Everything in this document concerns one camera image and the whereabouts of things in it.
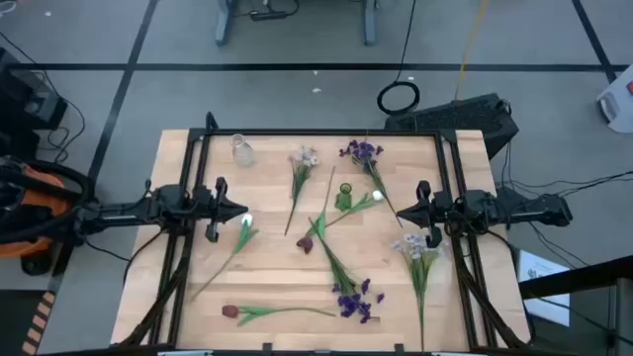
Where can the dark red tulip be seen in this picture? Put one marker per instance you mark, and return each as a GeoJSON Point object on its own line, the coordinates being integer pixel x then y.
{"type": "Point", "coordinates": [305, 243]}
{"type": "Point", "coordinates": [230, 311]}

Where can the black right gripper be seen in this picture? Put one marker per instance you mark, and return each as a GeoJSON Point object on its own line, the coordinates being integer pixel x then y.
{"type": "Point", "coordinates": [440, 212]}

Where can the black equipment box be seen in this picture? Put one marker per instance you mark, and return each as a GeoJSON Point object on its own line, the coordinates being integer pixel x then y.
{"type": "Point", "coordinates": [29, 99]}

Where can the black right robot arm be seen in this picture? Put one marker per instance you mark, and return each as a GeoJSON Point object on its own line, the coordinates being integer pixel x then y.
{"type": "Point", "coordinates": [509, 210]}

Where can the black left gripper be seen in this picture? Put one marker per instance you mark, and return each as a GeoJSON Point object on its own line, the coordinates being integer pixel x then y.
{"type": "Point", "coordinates": [205, 207]}

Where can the black rail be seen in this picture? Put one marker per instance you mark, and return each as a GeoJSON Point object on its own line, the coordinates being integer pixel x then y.
{"type": "Point", "coordinates": [593, 274]}

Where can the white device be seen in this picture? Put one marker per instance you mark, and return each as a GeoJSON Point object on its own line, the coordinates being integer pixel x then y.
{"type": "Point", "coordinates": [620, 109]}

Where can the grey desk leg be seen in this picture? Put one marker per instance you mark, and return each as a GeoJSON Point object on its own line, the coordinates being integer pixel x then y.
{"type": "Point", "coordinates": [370, 29]}
{"type": "Point", "coordinates": [223, 29]}

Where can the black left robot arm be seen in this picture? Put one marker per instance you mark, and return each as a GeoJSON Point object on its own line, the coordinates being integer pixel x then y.
{"type": "Point", "coordinates": [123, 212]}

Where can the black metal table frame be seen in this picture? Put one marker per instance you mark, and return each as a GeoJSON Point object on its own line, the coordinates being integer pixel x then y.
{"type": "Point", "coordinates": [321, 132]}

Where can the black power strip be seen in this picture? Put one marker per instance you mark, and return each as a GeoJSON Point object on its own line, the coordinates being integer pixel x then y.
{"type": "Point", "coordinates": [267, 15]}

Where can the purple flower bunch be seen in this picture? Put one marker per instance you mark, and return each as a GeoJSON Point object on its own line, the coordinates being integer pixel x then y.
{"type": "Point", "coordinates": [363, 151]}
{"type": "Point", "coordinates": [348, 301]}

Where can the green glass vase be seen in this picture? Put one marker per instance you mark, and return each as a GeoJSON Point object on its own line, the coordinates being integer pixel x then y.
{"type": "Point", "coordinates": [343, 200]}

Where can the white paper sheet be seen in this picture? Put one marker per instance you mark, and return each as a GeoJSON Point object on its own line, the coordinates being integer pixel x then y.
{"type": "Point", "coordinates": [539, 269]}

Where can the white flower bunch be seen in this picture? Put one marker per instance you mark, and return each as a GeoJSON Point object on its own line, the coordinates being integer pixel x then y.
{"type": "Point", "coordinates": [419, 267]}
{"type": "Point", "coordinates": [298, 178]}

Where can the clear glass vase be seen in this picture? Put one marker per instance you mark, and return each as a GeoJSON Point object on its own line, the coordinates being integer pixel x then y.
{"type": "Point", "coordinates": [242, 153]}

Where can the white tulip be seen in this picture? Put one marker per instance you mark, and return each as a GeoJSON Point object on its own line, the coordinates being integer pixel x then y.
{"type": "Point", "coordinates": [377, 195]}
{"type": "Point", "coordinates": [245, 236]}

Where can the orange black striped strip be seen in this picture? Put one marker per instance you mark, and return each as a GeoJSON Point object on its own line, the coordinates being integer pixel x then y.
{"type": "Point", "coordinates": [38, 321]}

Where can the orange vacuum cleaner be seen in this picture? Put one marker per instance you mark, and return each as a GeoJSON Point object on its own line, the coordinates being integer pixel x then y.
{"type": "Point", "coordinates": [29, 198]}

